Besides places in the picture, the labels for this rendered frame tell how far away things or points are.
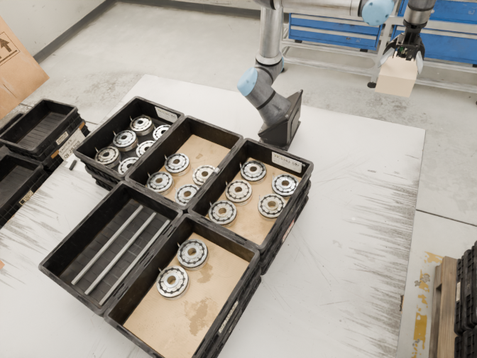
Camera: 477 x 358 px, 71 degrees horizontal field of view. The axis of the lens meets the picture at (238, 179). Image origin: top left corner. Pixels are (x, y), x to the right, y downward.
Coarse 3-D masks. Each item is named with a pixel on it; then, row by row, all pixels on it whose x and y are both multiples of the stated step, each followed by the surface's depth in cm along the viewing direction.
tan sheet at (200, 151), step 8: (192, 136) 149; (184, 144) 147; (192, 144) 146; (200, 144) 146; (208, 144) 145; (216, 144) 145; (184, 152) 144; (192, 152) 143; (200, 152) 143; (208, 152) 142; (216, 152) 142; (224, 152) 142; (192, 160) 141; (200, 160) 140; (208, 160) 140; (216, 160) 139; (184, 176) 136; (176, 184) 133; (184, 184) 133
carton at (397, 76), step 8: (392, 56) 124; (384, 64) 122; (392, 64) 121; (400, 64) 121; (408, 64) 120; (384, 72) 119; (392, 72) 118; (400, 72) 118; (408, 72) 118; (416, 72) 117; (384, 80) 119; (392, 80) 118; (400, 80) 117; (408, 80) 116; (376, 88) 123; (384, 88) 122; (392, 88) 121; (400, 88) 119; (408, 88) 118; (408, 96) 120
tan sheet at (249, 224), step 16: (240, 176) 133; (272, 176) 132; (224, 192) 129; (256, 192) 127; (272, 192) 127; (240, 208) 124; (256, 208) 123; (240, 224) 120; (256, 224) 119; (272, 224) 118; (256, 240) 115
